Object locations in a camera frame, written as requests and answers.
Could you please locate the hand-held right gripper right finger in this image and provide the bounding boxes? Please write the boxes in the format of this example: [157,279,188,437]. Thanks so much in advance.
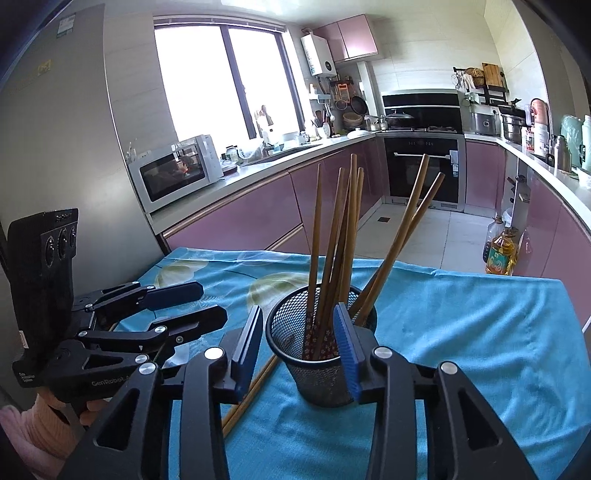
[333,302,527,480]

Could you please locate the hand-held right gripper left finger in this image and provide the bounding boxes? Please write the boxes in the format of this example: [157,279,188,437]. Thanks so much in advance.
[55,305,264,480]

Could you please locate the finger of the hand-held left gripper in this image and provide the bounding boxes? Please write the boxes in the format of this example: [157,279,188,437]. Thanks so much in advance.
[78,305,229,366]
[73,281,205,320]

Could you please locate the black mesh utensil holder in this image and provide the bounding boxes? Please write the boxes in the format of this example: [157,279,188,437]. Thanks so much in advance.
[265,284,378,408]

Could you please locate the person's left forearm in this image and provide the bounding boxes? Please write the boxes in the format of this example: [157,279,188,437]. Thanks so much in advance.
[0,390,86,480]

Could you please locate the person's left hand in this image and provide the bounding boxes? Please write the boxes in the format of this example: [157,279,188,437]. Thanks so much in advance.
[76,398,112,429]

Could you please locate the blue printed tablecloth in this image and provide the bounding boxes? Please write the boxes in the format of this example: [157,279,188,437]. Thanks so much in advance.
[113,247,591,480]

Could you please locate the pink lower kitchen cabinets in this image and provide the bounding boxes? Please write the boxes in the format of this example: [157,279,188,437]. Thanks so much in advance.
[464,138,591,326]
[161,138,385,260]

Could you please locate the white microwave oven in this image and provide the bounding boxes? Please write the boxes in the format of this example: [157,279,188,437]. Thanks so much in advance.
[127,135,225,214]

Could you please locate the grey refrigerator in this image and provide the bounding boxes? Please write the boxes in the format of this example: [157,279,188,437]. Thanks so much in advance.
[0,0,178,324]

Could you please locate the yellow cooking oil bottle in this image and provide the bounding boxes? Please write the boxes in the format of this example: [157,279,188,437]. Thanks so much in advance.
[485,219,520,277]

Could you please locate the black built-in oven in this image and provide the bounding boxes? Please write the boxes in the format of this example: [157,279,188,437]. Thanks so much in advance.
[383,136,465,212]

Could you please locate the kitchen window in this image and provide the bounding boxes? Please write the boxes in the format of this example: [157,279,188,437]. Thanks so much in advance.
[154,25,306,145]

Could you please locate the wok with lid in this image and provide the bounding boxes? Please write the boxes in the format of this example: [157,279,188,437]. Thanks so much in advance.
[383,110,417,130]

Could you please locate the black range hood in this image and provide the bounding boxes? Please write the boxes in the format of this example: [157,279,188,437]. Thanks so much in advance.
[381,92,463,114]

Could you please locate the silver rice cooker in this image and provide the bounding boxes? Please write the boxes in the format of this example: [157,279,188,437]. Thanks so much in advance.
[469,112,500,137]

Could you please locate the white kitchen countertop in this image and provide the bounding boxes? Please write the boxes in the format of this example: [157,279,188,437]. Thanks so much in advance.
[148,129,591,241]

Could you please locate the steel cooking pot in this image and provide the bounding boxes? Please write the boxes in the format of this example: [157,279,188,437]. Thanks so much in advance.
[501,113,528,142]

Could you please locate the steel thermos flask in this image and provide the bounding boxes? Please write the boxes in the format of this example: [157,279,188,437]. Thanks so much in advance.
[553,135,573,173]

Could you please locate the pink tall kitchen appliance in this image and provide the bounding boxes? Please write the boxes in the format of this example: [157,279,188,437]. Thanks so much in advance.
[527,98,551,156]

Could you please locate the pink upper kitchen cabinet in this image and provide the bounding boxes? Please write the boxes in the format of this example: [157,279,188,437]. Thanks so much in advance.
[314,14,382,64]

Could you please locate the white wall water heater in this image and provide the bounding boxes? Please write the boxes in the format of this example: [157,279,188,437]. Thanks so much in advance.
[301,34,337,77]

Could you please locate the wall rack with cutting board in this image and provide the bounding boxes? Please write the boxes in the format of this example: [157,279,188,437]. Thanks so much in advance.
[454,62,509,105]

